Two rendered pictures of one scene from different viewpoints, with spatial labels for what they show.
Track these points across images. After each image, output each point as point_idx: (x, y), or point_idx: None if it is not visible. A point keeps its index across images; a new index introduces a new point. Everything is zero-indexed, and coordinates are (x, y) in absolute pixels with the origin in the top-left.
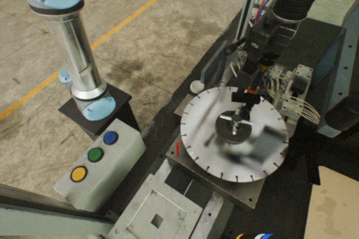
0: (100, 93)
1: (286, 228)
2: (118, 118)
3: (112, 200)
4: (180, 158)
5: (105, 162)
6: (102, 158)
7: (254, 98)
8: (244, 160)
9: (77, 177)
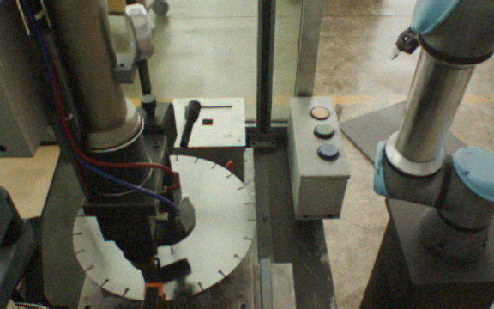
0: (387, 150)
1: (59, 229)
2: (398, 261)
3: (281, 154)
4: None
5: (304, 131)
6: (313, 133)
7: None
8: None
9: (316, 110)
